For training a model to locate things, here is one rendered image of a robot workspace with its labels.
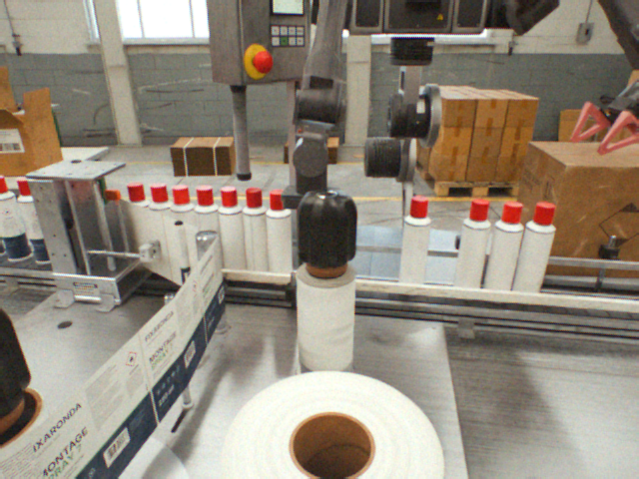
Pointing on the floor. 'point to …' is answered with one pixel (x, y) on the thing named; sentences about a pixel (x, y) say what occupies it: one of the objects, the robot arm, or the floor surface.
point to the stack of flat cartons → (204, 156)
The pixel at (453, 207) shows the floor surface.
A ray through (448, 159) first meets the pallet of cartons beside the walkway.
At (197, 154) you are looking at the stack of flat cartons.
